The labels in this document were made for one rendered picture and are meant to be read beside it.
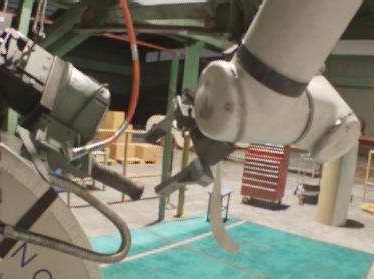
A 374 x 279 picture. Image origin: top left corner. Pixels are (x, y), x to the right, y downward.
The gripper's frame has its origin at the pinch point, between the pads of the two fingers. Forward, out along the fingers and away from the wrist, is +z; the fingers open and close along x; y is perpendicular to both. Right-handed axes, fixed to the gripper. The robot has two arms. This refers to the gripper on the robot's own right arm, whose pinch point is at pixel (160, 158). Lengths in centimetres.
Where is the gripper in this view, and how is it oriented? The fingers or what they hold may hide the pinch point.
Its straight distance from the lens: 59.7
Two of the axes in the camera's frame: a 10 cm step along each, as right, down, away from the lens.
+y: -6.1, -4.4, -6.6
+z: -7.6, 5.6, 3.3
